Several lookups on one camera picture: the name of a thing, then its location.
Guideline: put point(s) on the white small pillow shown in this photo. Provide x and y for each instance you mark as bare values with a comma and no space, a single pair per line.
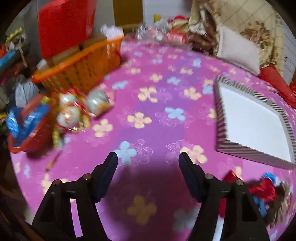
238,50

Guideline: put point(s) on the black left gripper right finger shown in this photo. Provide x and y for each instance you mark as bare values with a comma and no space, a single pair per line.
193,175

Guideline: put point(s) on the striped cardboard tray box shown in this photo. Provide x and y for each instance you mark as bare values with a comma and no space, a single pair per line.
251,126

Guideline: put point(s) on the red heart cushion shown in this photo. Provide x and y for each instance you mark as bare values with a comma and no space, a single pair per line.
273,77

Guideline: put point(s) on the pink floral bed sheet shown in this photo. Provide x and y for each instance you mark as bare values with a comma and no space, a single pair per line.
164,105

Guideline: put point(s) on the white tissue paper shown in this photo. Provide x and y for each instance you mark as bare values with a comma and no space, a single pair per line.
111,32

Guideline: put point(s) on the red paper bag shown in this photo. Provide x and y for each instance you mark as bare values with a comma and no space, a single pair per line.
64,24

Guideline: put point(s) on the red round candy basket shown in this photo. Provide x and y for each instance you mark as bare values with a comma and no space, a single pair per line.
31,127

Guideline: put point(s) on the silver ornament ball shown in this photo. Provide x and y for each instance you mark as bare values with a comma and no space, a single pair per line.
99,101

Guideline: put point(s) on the red bow hair clip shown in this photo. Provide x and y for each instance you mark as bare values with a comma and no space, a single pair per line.
262,191

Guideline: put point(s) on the orange plastic basket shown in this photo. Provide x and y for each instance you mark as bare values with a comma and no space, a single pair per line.
84,70

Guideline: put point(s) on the santa ornament ball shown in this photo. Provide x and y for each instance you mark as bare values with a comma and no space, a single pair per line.
68,118

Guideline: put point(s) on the clear plastic bag with items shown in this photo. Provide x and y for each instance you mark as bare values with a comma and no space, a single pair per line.
161,32

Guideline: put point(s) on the floral beige quilt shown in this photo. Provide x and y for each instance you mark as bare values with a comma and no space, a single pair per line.
257,21

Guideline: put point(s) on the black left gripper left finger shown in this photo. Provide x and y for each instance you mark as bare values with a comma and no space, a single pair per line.
102,176

